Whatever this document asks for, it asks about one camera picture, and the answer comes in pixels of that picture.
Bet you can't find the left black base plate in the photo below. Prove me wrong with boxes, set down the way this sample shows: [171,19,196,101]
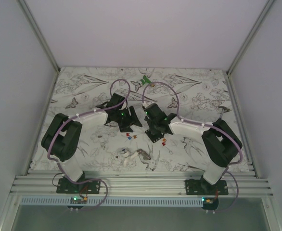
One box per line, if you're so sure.
[56,178,101,194]

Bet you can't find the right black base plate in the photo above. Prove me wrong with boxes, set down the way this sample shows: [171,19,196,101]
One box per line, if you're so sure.
[185,179,229,196]

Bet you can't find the green spray nozzle toy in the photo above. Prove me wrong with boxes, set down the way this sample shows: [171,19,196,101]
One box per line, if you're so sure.
[136,75,154,87]

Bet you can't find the floral printed table mat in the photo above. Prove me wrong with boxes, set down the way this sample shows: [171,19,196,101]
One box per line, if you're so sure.
[43,67,239,172]

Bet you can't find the white pipe fitting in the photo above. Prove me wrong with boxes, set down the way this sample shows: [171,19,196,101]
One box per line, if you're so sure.
[117,147,139,167]

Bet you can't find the small grey hammer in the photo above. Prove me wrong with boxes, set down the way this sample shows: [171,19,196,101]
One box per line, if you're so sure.
[218,106,230,118]

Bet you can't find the right small circuit board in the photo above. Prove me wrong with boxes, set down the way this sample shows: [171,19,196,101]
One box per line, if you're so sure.
[202,197,218,205]

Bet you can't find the left aluminium corner post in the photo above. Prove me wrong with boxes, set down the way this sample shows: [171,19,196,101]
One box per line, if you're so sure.
[17,0,61,72]

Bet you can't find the black fuse box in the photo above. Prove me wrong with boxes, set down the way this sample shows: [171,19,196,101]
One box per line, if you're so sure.
[145,129,164,143]

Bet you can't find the grey metal bracket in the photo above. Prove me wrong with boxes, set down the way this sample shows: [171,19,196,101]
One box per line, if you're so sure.
[136,149,151,163]

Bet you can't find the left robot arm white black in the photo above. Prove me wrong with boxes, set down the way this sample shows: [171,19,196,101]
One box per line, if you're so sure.
[41,93,142,193]

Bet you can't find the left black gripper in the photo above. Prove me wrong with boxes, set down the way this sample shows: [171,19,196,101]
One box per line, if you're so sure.
[115,106,142,133]

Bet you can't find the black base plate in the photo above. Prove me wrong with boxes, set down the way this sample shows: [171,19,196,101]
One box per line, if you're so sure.
[185,179,229,196]
[56,178,101,194]

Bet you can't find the perforated grey cable duct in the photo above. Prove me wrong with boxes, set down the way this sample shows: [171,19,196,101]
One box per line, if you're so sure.
[20,196,203,207]

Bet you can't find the aluminium rail frame front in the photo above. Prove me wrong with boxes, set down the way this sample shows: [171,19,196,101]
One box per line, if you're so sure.
[10,170,273,198]

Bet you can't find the right aluminium corner post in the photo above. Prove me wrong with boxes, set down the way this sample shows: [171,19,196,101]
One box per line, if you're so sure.
[226,0,276,75]

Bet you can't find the small circuit board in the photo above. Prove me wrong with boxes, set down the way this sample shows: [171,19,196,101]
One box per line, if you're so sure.
[70,196,88,205]
[202,197,218,205]

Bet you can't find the left small circuit board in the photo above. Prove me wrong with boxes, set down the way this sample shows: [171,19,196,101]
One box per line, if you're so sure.
[70,196,88,205]

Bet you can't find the aluminium corner post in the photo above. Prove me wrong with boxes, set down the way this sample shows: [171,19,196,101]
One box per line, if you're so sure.
[226,0,276,75]
[17,0,61,72]

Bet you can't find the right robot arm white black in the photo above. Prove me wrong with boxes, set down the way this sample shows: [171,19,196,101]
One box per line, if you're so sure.
[142,102,243,195]

